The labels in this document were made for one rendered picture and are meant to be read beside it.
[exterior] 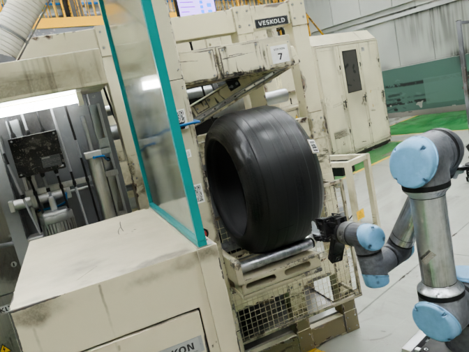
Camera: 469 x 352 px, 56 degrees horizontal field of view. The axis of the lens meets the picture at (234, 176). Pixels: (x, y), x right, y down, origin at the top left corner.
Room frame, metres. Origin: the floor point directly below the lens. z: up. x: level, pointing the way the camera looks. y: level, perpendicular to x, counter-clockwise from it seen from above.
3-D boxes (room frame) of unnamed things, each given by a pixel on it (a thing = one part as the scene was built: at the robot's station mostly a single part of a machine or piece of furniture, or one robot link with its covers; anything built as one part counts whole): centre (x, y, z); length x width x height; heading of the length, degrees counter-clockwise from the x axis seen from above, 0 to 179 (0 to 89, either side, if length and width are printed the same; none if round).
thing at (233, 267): (1.76, 0.12, 0.90); 0.40 x 0.03 x 0.10; 20
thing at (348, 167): (4.11, -0.94, 0.40); 0.60 x 0.35 x 0.80; 39
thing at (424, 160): (1.08, -0.47, 1.09); 0.15 x 0.12 x 0.55; 127
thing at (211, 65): (2.14, -0.06, 1.71); 0.61 x 0.25 x 0.15; 110
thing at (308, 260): (1.69, -0.09, 0.83); 0.36 x 0.09 x 0.06; 110
